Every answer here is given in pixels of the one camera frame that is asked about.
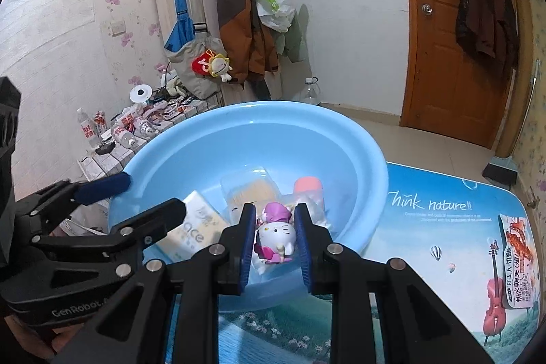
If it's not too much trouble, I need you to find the upright red label bottle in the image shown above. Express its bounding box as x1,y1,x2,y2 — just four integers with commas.
77,107,97,149

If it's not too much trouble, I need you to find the white yellow tissue pack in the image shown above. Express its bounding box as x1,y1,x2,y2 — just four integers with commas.
154,190,231,262

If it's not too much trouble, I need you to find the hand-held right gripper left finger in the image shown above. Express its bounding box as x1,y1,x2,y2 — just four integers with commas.
55,202,257,364

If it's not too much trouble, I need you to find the yellow white plush toy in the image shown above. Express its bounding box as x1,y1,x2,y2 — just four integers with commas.
209,53,233,83

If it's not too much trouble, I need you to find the blue grey tote bag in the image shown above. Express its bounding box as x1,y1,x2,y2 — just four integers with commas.
164,0,231,99

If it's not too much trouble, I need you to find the lying red label bottle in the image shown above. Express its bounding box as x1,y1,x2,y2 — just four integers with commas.
134,116,156,136
111,124,137,147

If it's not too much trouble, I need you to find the large white plastic bag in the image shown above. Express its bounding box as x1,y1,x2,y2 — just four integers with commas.
60,217,109,237

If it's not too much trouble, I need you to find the person's left hand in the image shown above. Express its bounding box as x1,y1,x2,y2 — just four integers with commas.
4,315,86,362

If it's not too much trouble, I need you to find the brown wooden door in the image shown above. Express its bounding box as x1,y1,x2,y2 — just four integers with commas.
394,0,519,149

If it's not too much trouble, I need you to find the red plush charm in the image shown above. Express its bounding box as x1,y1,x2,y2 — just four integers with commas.
191,50,214,75

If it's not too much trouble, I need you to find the brown orange hanging jacket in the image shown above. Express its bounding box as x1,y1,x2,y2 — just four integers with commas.
215,0,278,85

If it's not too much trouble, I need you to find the dark brown hanging jacket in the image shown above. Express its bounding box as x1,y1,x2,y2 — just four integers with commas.
455,0,520,92

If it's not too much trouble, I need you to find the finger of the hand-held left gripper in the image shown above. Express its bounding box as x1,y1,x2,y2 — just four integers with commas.
15,172,134,239
30,198,188,275

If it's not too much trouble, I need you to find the white tiled shelf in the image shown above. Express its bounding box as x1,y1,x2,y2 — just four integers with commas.
77,93,225,183

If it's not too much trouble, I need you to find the large clear water bottle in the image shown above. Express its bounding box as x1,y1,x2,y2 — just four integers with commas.
301,76,321,105

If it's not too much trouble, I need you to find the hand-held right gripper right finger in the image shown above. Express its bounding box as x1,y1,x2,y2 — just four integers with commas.
293,202,498,364

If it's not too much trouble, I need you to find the clear cotton swab bag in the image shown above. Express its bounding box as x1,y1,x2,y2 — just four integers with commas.
294,193,331,230

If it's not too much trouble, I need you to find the broom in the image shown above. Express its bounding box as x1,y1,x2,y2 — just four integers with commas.
482,72,539,188

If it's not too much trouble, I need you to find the pink cylinder roll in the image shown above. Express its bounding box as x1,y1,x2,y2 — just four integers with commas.
293,175,322,205

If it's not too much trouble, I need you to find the blue plastic basin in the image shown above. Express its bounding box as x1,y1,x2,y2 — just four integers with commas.
108,101,390,312

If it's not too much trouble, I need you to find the red printed snack packet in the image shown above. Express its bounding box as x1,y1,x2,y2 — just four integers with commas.
499,214,539,309

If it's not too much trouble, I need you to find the clear toothpick box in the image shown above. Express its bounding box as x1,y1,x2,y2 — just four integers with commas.
220,167,282,215

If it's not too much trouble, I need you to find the pink white cat figurine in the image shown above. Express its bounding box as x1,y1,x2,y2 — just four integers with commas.
253,202,298,266

